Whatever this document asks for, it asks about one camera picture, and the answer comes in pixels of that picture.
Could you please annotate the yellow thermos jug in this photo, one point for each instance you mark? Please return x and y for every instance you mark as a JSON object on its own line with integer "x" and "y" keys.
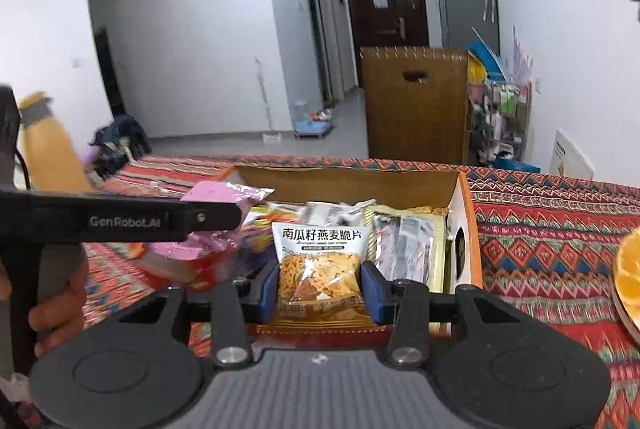
{"x": 50, "y": 149}

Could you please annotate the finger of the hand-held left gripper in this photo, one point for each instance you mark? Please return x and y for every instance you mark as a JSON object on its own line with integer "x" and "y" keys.
{"x": 210, "y": 216}

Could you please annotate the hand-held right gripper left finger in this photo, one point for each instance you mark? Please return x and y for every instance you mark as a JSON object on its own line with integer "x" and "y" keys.
{"x": 270, "y": 294}

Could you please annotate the pink snack packet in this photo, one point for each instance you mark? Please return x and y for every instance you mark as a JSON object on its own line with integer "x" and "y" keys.
{"x": 220, "y": 194}

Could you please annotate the white orange crisps packet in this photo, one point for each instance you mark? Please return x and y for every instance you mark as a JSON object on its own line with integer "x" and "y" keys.
{"x": 320, "y": 259}

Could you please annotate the blue pet bowl tray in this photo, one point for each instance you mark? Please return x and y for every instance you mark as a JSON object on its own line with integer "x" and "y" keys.
{"x": 310, "y": 126}

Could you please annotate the white broomstick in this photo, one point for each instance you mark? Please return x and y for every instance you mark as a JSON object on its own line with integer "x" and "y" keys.
{"x": 263, "y": 99}

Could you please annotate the dark backpack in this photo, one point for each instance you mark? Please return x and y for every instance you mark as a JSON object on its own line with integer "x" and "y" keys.
{"x": 120, "y": 134}

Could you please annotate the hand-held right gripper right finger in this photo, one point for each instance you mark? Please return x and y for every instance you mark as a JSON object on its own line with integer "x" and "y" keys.
{"x": 372, "y": 294}

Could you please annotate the orange cardboard box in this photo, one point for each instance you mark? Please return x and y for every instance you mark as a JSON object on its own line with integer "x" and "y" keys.
{"x": 350, "y": 184}

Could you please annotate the purple paper decoration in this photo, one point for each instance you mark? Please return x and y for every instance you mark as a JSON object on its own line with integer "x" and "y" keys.
{"x": 522, "y": 59}

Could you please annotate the blue plastic sheet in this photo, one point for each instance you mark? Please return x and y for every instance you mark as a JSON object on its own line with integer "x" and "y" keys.
{"x": 482, "y": 54}

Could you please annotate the purple rolled mat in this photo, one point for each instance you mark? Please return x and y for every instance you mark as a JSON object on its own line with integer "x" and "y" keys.
{"x": 92, "y": 157}

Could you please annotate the cluttered storage rack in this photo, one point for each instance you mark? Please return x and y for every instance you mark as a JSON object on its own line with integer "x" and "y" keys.
{"x": 500, "y": 124}

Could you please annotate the wooden chair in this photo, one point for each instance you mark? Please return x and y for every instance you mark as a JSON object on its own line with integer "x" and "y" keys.
{"x": 415, "y": 119}

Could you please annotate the plate of fruit peels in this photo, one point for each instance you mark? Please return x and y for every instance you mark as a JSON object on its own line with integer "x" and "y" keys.
{"x": 631, "y": 264}

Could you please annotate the white flat board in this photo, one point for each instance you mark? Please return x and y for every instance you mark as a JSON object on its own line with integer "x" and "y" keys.
{"x": 570, "y": 159}

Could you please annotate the wooden plate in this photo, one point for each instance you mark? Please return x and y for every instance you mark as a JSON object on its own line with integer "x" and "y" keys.
{"x": 627, "y": 320}

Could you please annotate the patterned red tablecloth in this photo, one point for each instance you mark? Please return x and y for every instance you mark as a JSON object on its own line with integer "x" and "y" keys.
{"x": 540, "y": 269}

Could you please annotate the dark brown door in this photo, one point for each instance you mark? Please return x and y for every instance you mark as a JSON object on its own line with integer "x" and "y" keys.
{"x": 365, "y": 34}

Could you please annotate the person's left hand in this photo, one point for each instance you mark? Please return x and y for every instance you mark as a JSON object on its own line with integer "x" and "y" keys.
{"x": 65, "y": 309}

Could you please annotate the white wall socket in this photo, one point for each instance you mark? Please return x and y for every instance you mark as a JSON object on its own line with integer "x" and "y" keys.
{"x": 538, "y": 85}

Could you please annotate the pile of snack packets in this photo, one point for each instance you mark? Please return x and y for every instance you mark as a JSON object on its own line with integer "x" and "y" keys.
{"x": 405, "y": 234}

